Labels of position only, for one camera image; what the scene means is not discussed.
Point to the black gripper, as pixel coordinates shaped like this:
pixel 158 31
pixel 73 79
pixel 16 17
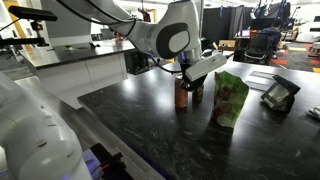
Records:
pixel 186 84

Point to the orange soda can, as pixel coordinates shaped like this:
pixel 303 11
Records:
pixel 181 95

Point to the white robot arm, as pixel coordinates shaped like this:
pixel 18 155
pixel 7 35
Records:
pixel 38 143

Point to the dark soda can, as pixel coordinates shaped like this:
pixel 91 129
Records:
pixel 197 94

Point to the green chip bag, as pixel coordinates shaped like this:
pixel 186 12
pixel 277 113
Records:
pixel 230 94

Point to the black mesh office chair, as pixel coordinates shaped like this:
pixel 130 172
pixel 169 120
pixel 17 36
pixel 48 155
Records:
pixel 257 50

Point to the seated person in blue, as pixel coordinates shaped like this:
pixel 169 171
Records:
pixel 274 35

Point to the white counter cabinet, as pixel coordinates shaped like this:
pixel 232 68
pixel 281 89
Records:
pixel 69 74

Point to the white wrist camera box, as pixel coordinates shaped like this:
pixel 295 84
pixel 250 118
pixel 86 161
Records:
pixel 205 66

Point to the black camera on tripod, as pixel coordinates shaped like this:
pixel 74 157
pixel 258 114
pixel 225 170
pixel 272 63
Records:
pixel 36 16

